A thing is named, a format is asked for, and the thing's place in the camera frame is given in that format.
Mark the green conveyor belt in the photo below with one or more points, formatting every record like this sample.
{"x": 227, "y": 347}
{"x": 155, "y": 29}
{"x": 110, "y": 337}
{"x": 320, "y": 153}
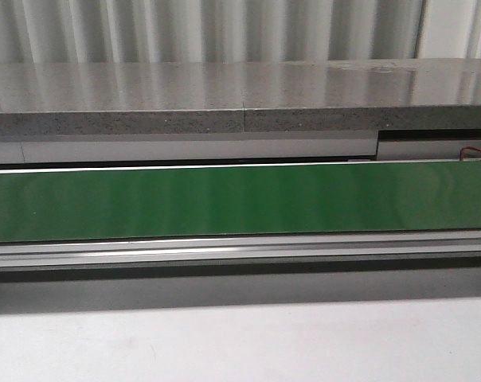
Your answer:
{"x": 124, "y": 203}

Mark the white corrugated curtain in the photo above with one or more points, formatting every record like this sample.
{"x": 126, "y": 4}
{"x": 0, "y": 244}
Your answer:
{"x": 237, "y": 31}

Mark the aluminium conveyor frame rail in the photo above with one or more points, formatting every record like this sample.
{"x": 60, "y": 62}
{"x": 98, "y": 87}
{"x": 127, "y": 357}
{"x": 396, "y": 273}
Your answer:
{"x": 227, "y": 250}

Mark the grey stone countertop slab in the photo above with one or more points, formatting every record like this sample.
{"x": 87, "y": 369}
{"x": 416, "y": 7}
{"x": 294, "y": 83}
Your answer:
{"x": 54, "y": 99}

